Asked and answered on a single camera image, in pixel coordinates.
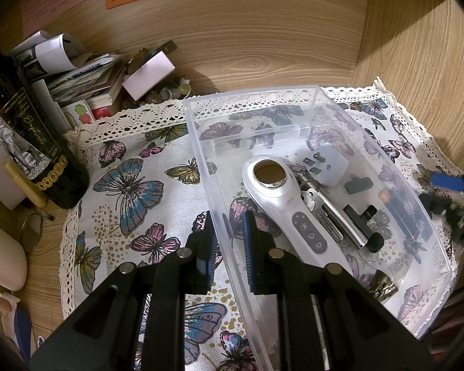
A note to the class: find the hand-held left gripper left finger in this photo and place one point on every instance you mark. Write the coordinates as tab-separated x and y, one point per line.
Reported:
210	239

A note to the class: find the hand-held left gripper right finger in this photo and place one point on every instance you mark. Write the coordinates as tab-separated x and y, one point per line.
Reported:
249	247

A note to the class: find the white handheld beauty device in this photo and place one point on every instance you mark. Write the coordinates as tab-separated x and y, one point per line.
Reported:
278	208

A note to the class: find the brown and black tube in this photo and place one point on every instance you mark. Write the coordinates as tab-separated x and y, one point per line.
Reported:
400	208

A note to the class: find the small black block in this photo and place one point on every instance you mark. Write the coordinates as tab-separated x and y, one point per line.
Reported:
359	184

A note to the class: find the silver metal cylinder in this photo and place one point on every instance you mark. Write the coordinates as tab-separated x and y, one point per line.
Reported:
332	212

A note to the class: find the black T-shaped piece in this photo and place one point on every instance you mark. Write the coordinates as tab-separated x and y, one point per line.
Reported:
365	228

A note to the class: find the clear plastic box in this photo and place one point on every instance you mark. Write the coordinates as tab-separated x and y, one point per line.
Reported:
232	139

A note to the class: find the white plug adapter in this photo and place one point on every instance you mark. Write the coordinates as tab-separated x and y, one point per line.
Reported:
330	164

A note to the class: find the butterfly print lace cloth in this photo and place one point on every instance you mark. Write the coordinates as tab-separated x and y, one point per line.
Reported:
131	185

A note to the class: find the pile of coins and caps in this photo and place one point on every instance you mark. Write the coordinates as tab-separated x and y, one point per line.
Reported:
170	91

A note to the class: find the white folded card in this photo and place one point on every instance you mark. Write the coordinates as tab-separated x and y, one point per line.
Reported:
147	75

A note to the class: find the small round mirror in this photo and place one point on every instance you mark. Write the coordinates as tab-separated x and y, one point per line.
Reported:
33	232

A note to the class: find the fruit print box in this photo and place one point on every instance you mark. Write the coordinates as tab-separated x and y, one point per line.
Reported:
83	114

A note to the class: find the yellow tube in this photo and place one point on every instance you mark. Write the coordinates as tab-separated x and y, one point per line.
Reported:
25	183

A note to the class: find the dark wine bottle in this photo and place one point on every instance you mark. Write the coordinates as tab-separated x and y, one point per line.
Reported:
34	143

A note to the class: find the beige rounded plastic object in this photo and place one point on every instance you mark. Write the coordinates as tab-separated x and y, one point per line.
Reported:
2	255

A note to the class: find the stack of papers and booklets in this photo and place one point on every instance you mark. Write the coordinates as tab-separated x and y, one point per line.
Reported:
77	73

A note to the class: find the white handwritten note paper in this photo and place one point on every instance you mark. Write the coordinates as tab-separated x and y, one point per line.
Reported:
0	177

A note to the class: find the pink sticky note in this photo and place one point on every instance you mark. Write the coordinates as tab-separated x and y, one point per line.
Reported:
54	0

